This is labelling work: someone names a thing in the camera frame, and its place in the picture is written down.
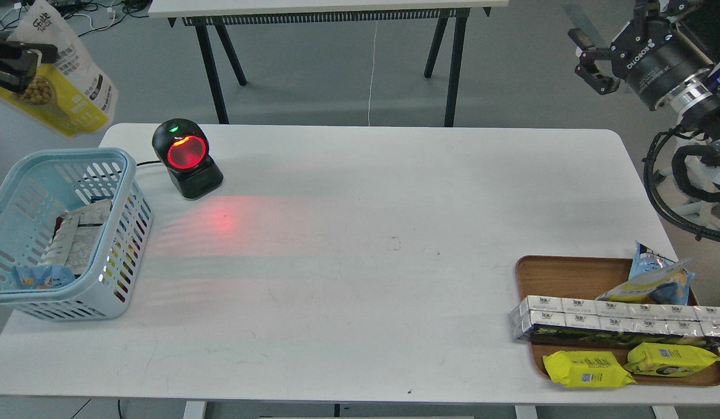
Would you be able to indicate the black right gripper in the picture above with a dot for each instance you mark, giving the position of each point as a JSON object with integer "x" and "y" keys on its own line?
{"x": 650, "y": 54}

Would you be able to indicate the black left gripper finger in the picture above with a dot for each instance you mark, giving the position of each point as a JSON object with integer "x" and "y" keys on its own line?
{"x": 23, "y": 57}
{"x": 17, "y": 79}

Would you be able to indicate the yellow bean snack bag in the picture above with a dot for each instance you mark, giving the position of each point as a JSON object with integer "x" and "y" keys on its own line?
{"x": 71, "y": 96}

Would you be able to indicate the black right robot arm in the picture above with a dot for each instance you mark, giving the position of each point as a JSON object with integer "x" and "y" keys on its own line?
{"x": 681, "y": 171}

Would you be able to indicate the light blue plastic basket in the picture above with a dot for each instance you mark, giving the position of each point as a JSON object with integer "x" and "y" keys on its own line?
{"x": 42, "y": 187}

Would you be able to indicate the white snack bag in basket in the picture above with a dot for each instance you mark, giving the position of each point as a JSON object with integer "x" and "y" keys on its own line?
{"x": 77, "y": 235}

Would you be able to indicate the blue snack bag in basket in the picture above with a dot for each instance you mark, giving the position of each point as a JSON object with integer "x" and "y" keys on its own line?
{"x": 41, "y": 277}

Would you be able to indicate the blue snack bag on tray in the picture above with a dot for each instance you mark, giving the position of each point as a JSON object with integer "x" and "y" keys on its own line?
{"x": 662, "y": 279}

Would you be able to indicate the yellow white snack bag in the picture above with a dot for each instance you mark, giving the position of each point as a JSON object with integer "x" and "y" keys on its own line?
{"x": 622, "y": 293}

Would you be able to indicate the yellow snack pack right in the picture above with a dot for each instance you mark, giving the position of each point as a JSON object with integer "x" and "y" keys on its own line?
{"x": 668, "y": 360}

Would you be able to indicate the yellow snack pack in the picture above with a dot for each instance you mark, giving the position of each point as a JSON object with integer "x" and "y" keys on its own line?
{"x": 668, "y": 360}
{"x": 586, "y": 369}

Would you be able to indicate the yellow snack pack left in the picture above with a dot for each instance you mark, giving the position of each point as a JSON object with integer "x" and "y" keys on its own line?
{"x": 586, "y": 369}

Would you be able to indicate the white background table black legs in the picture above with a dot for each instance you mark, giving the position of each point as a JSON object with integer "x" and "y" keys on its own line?
{"x": 220, "y": 14}

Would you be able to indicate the black barcode scanner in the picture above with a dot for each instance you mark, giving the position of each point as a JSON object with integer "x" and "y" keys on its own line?
{"x": 183, "y": 148}

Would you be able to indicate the brown wooden tray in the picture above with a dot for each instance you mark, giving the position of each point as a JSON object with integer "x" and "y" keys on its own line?
{"x": 587, "y": 278}

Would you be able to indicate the white drink carton pack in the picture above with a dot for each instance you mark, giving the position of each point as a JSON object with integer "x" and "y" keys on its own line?
{"x": 562, "y": 321}

